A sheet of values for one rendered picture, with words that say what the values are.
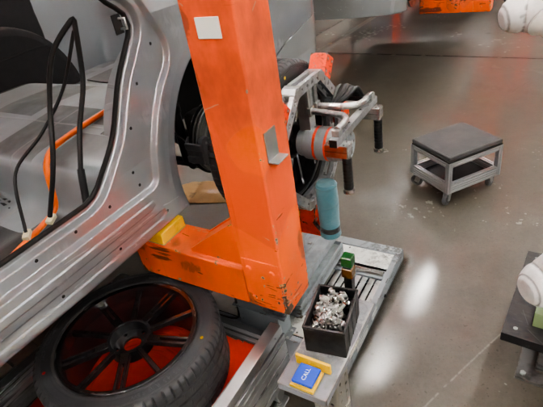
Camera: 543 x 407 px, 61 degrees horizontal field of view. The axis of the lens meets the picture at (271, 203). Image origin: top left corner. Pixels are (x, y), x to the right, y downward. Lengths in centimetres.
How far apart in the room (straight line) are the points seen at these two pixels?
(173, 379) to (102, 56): 272
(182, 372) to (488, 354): 128
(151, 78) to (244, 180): 56
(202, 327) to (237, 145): 70
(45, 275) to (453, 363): 159
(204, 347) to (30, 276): 58
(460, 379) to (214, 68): 154
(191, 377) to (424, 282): 135
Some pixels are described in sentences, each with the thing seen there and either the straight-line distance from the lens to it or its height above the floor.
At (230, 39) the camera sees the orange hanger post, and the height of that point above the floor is 144.
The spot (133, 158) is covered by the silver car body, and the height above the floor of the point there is 104.
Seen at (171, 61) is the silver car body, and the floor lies 129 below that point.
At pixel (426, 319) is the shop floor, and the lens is 231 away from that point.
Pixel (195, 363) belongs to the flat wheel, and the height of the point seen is 50.
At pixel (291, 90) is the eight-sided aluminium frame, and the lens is 174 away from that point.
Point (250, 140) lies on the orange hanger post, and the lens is 124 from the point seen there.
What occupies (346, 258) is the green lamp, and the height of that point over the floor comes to 66.
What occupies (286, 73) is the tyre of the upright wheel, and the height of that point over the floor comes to 115.
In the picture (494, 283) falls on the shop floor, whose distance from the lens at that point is 252.
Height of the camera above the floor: 169
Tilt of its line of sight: 32 degrees down
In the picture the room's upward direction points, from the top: 10 degrees counter-clockwise
